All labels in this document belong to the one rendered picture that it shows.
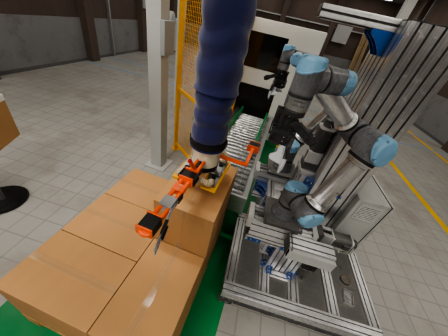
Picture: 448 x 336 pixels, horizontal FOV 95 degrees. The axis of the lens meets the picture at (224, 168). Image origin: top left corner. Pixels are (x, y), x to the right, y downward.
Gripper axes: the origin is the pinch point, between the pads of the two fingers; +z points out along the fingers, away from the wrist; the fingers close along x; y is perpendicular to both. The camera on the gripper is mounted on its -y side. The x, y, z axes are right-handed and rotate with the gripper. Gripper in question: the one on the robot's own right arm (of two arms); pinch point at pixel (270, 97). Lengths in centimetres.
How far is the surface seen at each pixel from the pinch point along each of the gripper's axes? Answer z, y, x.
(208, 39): -34, -13, -74
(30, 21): 50, -622, 112
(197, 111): 0, -17, -71
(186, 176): 28, -7, -89
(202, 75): -20, -14, -74
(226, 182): 54, 1, -49
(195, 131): 10, -15, -72
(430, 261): 149, 225, 106
